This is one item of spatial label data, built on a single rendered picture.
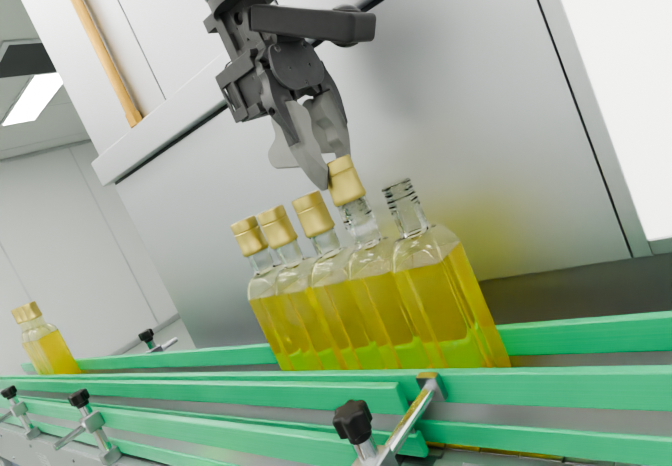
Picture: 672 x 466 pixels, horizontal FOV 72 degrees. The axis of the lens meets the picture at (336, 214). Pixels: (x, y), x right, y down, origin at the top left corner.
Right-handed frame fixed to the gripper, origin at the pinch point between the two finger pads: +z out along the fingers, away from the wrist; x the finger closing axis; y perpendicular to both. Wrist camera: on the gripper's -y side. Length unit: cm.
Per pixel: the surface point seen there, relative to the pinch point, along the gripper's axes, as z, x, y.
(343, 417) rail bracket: 16.4, 16.0, -4.2
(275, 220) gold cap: 2.6, 1.4, 10.3
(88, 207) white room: -70, -223, 594
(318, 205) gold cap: 2.7, 0.4, 4.1
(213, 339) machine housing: 25, -14, 65
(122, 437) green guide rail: 26, 14, 52
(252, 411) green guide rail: 25.3, 6.3, 25.2
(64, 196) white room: -93, -203, 594
